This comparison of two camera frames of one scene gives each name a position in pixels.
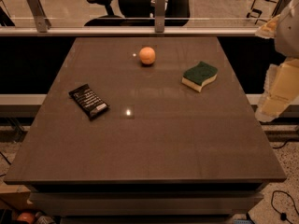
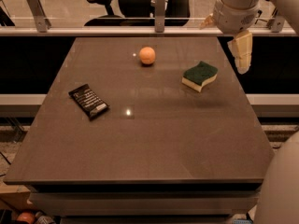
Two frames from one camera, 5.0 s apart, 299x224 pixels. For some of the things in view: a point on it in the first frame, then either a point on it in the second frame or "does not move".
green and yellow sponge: x=199 y=77 does not move
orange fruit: x=147 y=55 does not move
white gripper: x=289 y=35 to x=235 y=19
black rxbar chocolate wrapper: x=92 y=104 does not move
